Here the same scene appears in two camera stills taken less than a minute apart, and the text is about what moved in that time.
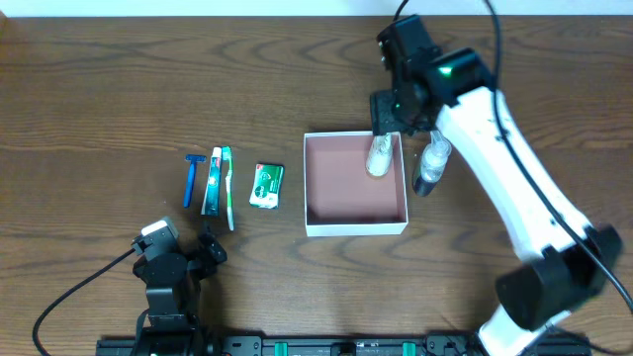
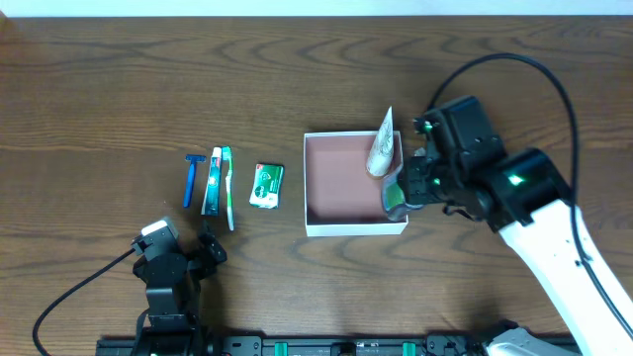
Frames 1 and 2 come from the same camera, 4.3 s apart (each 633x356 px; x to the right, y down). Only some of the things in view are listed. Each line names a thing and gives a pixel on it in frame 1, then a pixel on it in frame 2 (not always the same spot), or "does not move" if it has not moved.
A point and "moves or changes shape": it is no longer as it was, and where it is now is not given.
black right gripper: x=388 y=115 -> x=412 y=180
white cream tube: x=380 y=154 does not move
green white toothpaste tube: x=210 y=205 does not move
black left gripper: x=203 y=255 does not move
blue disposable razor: x=193 y=159 does not move
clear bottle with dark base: x=433 y=159 moves or changes shape
